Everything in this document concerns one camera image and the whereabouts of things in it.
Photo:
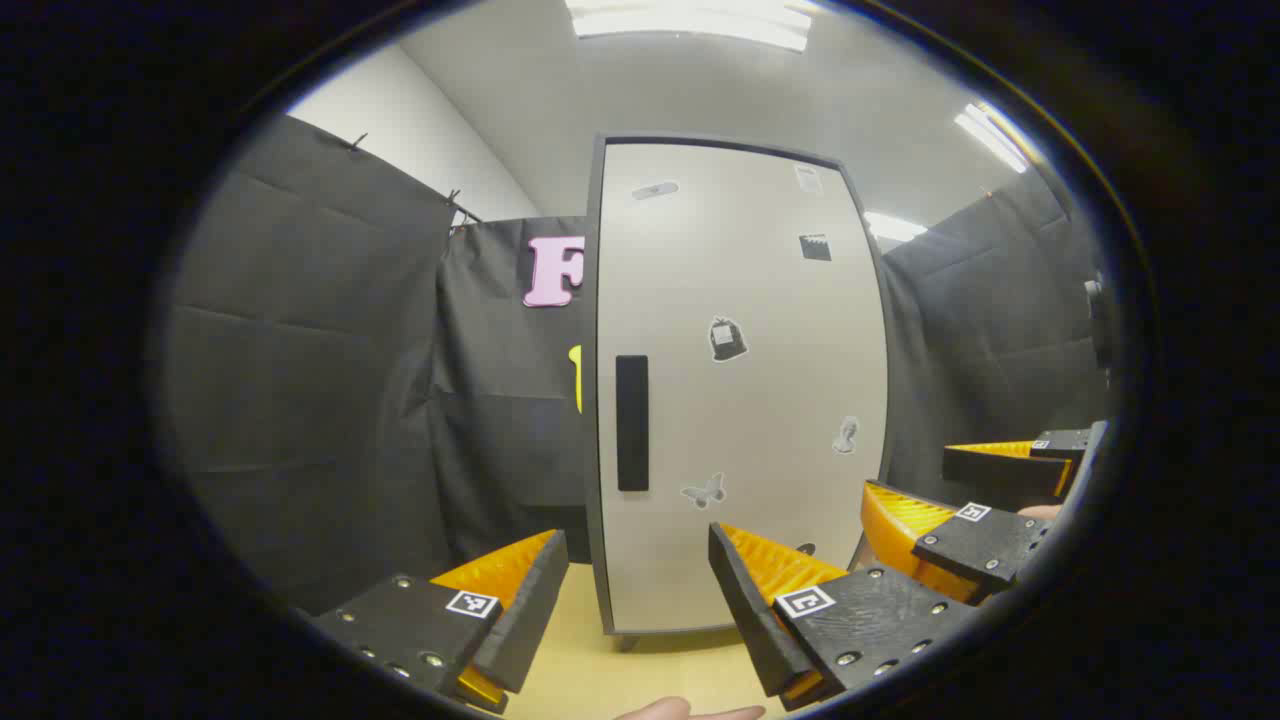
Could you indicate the black backdrop cloth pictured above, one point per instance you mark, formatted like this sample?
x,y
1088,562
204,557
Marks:
x,y
320,380

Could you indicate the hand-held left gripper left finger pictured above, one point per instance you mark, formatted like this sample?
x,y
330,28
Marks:
x,y
525,620

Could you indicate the dark grey cabinet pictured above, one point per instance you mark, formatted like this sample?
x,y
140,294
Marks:
x,y
591,450

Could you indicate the large ceiling light panel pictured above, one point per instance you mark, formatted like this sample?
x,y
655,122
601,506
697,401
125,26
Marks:
x,y
690,22

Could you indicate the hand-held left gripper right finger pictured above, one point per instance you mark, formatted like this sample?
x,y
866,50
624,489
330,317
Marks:
x,y
745,620

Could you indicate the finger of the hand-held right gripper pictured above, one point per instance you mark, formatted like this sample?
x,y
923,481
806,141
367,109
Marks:
x,y
1000,472
985,545

